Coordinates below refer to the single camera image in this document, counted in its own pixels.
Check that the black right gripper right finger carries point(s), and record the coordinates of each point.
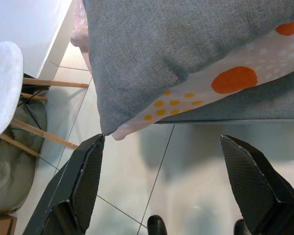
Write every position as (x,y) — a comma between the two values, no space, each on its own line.
(250,181)

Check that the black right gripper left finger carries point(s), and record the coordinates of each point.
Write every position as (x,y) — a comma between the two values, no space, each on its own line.
(83,176)

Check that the pink patterned pillow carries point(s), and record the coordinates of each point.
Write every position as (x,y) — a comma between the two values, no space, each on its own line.
(264,63)

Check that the white chair wooden legs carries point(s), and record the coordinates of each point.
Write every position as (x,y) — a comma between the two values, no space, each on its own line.
(2,85)

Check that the grey fabric pillow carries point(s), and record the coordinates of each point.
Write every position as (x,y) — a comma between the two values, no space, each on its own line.
(149,49)

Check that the black right robot foot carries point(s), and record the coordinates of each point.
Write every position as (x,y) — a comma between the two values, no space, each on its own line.
(240,228)

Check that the black robot foot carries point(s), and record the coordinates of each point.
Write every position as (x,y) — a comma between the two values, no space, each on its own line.
(156,226)
(240,228)

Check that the grey-green fabric bag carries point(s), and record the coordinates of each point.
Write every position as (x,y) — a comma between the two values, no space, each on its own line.
(9,176)

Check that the grey fabric ottoman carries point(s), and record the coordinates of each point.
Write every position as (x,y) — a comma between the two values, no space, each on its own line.
(247,105)

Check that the black left robot foot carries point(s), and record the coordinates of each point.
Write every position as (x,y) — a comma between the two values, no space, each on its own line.
(156,226)

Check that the brown cardboard box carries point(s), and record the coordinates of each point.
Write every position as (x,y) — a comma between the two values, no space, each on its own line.
(1,226)

